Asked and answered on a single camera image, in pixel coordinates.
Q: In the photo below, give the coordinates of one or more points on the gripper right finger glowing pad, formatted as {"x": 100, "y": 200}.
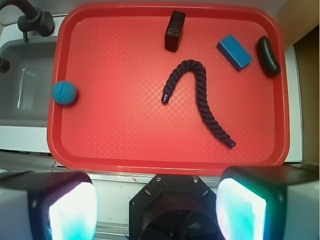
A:
{"x": 269, "y": 202}

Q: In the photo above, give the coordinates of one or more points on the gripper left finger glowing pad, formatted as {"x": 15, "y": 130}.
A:
{"x": 47, "y": 206}

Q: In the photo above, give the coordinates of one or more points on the blue box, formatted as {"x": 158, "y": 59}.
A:
{"x": 234, "y": 52}

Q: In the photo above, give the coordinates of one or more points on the black box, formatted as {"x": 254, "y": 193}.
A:
{"x": 174, "y": 31}

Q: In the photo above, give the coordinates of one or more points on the blue textured ball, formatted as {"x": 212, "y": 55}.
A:
{"x": 64, "y": 93}

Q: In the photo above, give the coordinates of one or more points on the grey toy sink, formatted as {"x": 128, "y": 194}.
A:
{"x": 25, "y": 88}

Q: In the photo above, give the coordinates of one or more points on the black oblong eggplant toy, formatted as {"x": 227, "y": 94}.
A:
{"x": 266, "y": 57}

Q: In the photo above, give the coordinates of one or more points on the black faucet knob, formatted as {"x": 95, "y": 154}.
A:
{"x": 4, "y": 65}

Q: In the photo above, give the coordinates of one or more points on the red plastic tray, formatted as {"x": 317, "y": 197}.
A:
{"x": 143, "y": 109}

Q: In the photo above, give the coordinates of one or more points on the black toy faucet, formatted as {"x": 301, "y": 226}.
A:
{"x": 33, "y": 18}

